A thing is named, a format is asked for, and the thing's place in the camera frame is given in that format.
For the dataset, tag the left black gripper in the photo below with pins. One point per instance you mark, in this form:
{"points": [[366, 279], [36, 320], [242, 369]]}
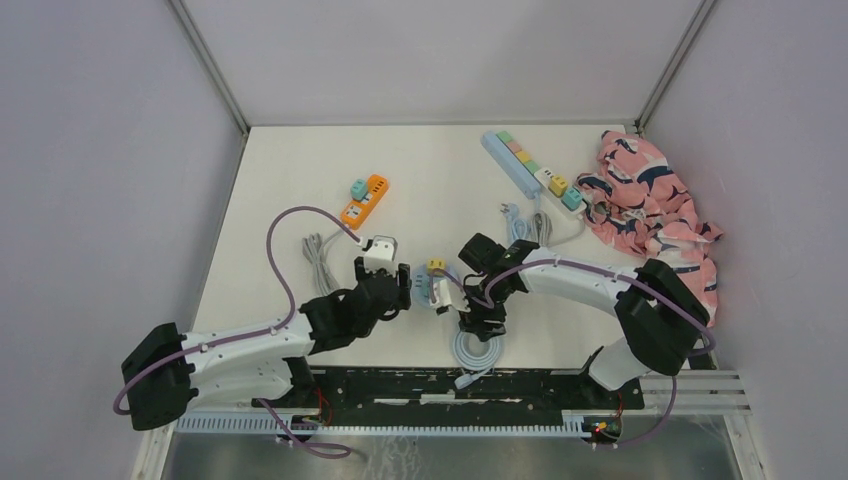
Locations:
{"points": [[404, 300]]}

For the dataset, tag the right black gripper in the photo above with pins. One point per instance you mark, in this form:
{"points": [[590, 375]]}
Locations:
{"points": [[474, 321]]}

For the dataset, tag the yellow USB charger plug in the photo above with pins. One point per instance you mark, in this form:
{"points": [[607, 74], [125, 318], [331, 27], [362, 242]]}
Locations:
{"points": [[435, 264]]}

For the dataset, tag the round blue power socket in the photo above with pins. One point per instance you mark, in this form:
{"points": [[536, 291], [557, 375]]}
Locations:
{"points": [[422, 284]]}

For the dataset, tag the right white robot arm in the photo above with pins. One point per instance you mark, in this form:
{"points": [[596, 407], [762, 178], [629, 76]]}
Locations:
{"points": [[660, 318]]}

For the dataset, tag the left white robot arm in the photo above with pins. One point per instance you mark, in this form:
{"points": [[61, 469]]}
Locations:
{"points": [[170, 373]]}

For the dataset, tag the teal plug on white strip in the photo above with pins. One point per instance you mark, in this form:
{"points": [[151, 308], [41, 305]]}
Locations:
{"points": [[572, 199]]}

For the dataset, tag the yellow plug on white strip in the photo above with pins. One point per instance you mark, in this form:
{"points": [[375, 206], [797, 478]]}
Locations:
{"points": [[557, 186]]}

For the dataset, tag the teal plug on orange strip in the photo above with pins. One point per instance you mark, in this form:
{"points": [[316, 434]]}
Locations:
{"points": [[359, 190]]}

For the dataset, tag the orange power strip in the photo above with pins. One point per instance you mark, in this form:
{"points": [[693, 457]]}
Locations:
{"points": [[354, 214]]}

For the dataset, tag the white power strip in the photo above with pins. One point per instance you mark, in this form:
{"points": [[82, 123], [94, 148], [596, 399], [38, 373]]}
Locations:
{"points": [[542, 176]]}

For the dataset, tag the long blue power strip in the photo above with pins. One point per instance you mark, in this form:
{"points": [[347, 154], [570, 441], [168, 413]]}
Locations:
{"points": [[503, 149]]}

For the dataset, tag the pink patterned cloth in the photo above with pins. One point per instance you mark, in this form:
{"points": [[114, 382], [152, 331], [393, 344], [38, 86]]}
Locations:
{"points": [[638, 205]]}

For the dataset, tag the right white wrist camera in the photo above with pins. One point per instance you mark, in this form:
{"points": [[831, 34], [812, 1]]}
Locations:
{"points": [[445, 297]]}

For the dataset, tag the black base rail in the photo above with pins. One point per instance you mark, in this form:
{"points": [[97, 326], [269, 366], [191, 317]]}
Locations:
{"points": [[429, 397]]}

